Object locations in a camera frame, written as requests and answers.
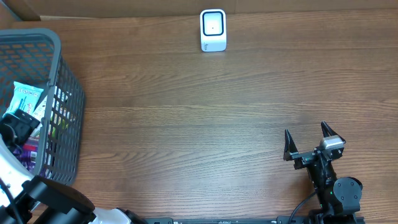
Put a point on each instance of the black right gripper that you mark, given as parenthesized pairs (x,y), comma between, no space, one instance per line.
(305,157)

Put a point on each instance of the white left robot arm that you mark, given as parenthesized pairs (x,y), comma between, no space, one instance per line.
(21,191)

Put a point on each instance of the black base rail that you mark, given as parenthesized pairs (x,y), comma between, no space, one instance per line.
(278,220)

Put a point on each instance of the white barcode scanner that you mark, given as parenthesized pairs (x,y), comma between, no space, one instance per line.
(213,31)

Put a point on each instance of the teal snack packet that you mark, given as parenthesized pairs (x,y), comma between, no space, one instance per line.
(25,98)

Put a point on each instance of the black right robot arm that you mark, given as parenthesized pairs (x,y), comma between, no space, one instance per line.
(339,198)

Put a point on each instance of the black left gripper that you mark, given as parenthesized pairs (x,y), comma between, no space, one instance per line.
(23,122)

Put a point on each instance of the white cream tube gold cap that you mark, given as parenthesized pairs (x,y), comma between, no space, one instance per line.
(39,111)

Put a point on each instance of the grey plastic mesh basket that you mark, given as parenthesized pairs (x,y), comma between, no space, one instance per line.
(34,57)

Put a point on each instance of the purple snack packet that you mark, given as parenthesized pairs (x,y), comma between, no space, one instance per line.
(27,153)

